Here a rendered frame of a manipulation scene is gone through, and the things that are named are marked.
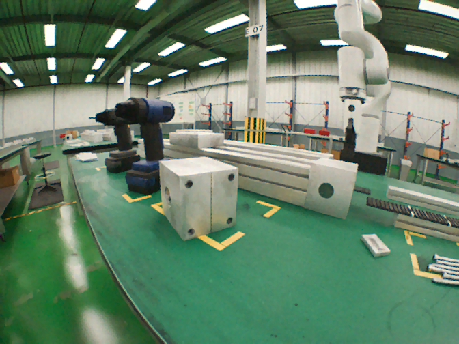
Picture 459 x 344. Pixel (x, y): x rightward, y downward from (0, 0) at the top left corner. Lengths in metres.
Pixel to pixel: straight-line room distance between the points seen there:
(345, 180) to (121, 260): 0.37
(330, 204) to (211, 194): 0.23
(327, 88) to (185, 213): 8.39
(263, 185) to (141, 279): 0.32
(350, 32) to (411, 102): 7.95
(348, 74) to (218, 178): 0.46
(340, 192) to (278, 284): 0.22
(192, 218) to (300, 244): 0.16
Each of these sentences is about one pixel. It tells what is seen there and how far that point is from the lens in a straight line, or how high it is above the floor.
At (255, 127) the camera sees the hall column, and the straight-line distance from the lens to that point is 3.76.
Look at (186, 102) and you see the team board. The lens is 6.19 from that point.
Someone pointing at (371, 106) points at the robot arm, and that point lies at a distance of 1.04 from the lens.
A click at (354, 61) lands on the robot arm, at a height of 1.15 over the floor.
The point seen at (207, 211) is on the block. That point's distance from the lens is 0.26.
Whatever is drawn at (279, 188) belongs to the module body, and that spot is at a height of 0.81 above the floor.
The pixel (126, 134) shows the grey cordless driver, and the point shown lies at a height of 0.90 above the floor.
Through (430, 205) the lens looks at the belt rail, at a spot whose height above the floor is 0.79.
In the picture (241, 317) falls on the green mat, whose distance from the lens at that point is 0.18.
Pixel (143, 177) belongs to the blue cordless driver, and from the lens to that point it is 0.42.
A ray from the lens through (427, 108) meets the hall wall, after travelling 8.80.
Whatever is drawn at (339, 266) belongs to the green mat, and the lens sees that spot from 0.26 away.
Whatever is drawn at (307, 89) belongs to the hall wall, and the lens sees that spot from 8.68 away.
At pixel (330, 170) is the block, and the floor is 0.87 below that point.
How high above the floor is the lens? 0.94
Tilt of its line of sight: 15 degrees down
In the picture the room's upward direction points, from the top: 2 degrees clockwise
